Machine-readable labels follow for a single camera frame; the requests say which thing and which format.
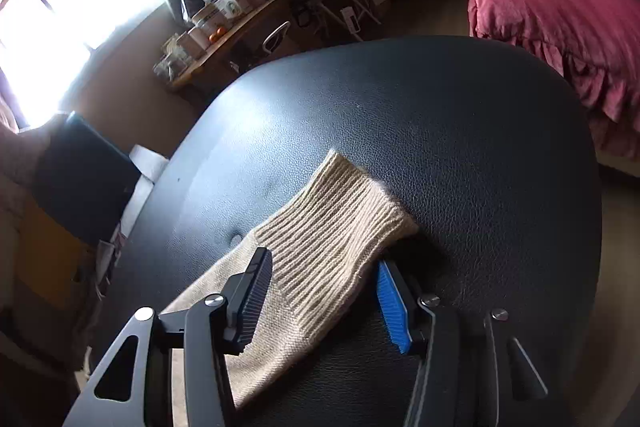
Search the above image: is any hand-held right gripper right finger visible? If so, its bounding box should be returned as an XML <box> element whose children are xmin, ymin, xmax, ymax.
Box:
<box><xmin>376</xmin><ymin>259</ymin><xmax>549</xmax><ymax>427</ymax></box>

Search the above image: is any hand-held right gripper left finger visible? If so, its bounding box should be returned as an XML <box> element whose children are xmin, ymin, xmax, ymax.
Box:
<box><xmin>62</xmin><ymin>247</ymin><xmax>275</xmax><ymax>427</ymax></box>

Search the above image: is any beige knit sweater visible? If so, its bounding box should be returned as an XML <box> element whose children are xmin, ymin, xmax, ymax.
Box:
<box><xmin>160</xmin><ymin>149</ymin><xmax>420</xmax><ymax>410</ymax></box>

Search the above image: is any grey yellow navy sofa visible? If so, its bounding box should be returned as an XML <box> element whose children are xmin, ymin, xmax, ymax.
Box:
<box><xmin>0</xmin><ymin>111</ymin><xmax>143</xmax><ymax>358</ymax></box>

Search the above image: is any glass jar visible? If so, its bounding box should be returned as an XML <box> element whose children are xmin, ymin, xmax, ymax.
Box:
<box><xmin>152</xmin><ymin>52</ymin><xmax>183</xmax><ymax>82</ymax></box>
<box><xmin>162</xmin><ymin>34</ymin><xmax>193</xmax><ymax>58</ymax></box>

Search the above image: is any white chair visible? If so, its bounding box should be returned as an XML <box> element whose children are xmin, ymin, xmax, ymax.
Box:
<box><xmin>261</xmin><ymin>20</ymin><xmax>292</xmax><ymax>56</ymax></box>

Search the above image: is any wooden desk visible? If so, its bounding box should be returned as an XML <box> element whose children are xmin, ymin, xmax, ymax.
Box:
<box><xmin>165</xmin><ymin>0</ymin><xmax>302</xmax><ymax>94</ymax></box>

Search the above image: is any pink patterned curtain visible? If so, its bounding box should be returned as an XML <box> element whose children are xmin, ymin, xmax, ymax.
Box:
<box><xmin>0</xmin><ymin>97</ymin><xmax>67</xmax><ymax>188</ymax></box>

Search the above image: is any white round canister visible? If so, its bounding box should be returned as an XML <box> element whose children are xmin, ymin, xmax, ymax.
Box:
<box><xmin>191</xmin><ymin>6</ymin><xmax>223</xmax><ymax>35</ymax></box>

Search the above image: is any bright window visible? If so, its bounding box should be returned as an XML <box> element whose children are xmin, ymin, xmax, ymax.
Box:
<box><xmin>0</xmin><ymin>0</ymin><xmax>167</xmax><ymax>128</ymax></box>

